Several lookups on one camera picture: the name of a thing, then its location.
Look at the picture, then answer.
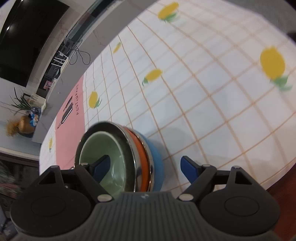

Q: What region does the blue steel bowl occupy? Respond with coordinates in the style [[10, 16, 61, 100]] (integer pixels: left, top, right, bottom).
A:
[[135, 131, 165, 192]]

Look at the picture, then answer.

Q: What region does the orange steel bowl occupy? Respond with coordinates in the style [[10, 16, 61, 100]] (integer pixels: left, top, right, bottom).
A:
[[74, 121, 154, 197]]

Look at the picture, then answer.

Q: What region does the green ceramic bowl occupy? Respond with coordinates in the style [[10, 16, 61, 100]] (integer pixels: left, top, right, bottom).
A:
[[78, 131, 135, 198]]

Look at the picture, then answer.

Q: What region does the black cable on console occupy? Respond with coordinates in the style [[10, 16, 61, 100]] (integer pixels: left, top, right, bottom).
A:
[[69, 39, 91, 66]]

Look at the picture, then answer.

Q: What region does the checkered lemon tablecloth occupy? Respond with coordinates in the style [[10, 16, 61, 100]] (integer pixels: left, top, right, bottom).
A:
[[39, 1, 295, 191]]

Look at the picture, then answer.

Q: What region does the brown vase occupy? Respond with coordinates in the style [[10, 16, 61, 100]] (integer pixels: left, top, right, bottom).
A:
[[18, 115, 35, 138]]

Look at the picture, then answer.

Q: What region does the black television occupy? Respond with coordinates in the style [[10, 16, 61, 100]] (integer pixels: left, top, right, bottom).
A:
[[1, 0, 69, 87]]

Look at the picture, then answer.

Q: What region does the white wifi router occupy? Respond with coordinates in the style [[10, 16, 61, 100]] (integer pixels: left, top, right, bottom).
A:
[[51, 51, 69, 73]]

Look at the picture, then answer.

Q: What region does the potted plant left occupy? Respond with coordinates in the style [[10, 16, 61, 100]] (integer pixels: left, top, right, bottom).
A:
[[10, 88, 40, 114]]

